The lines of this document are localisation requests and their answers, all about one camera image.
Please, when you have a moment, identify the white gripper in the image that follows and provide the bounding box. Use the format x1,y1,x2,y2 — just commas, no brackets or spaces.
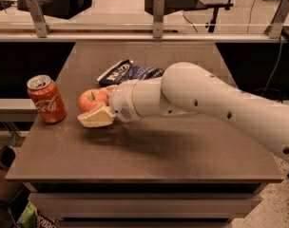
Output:
77,80,141,127

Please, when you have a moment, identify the red apple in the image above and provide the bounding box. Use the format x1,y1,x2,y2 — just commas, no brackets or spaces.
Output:
78,89,108,113

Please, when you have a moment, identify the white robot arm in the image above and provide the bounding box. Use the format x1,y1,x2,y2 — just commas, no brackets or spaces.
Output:
77,62,289,163

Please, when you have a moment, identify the red coke can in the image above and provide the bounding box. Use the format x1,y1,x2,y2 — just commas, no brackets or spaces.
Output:
27,75,67,124

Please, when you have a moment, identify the blue chip bag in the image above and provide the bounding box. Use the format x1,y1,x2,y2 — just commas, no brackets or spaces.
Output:
97,60,164,86

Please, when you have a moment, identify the grey table drawer unit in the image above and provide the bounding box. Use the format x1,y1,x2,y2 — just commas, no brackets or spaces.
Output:
29,192,261,223

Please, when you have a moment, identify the dark bin at left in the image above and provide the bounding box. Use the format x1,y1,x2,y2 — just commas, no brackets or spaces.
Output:
0,146,23,206

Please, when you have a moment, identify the green snack bag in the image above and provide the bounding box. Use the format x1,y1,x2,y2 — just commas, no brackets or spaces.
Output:
17,201,37,228

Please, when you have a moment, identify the left metal rail bracket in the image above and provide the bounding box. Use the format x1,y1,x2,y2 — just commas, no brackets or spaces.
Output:
25,0,50,38

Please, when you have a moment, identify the metal rail bracket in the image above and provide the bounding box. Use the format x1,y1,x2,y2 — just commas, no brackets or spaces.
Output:
153,0,164,38
25,0,50,38
264,0,289,39

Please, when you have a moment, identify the middle metal rail bracket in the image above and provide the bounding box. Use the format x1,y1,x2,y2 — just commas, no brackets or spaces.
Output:
153,0,164,38

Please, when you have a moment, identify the black cable on floor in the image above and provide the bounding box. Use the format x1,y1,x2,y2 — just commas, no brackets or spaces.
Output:
255,38,286,102

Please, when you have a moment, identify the right metal rail bracket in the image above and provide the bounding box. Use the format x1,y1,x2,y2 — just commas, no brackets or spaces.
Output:
264,0,289,39

